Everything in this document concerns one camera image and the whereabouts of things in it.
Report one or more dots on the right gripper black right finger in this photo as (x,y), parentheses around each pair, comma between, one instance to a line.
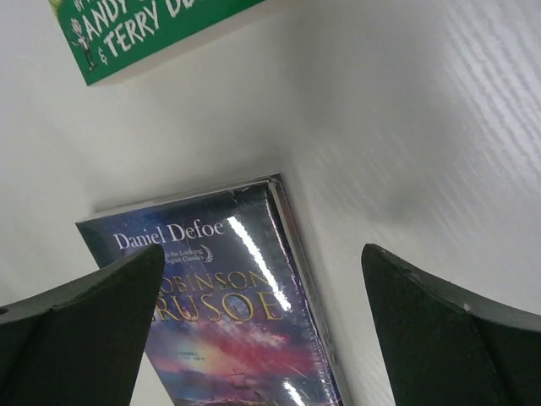
(445,345)

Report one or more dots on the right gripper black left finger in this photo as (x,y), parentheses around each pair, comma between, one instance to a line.
(81,343)

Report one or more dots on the dark Robinson Crusoe book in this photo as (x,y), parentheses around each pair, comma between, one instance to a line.
(237,319)

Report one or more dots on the green Storey Treehouse book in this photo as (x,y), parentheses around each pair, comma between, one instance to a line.
(111,40)

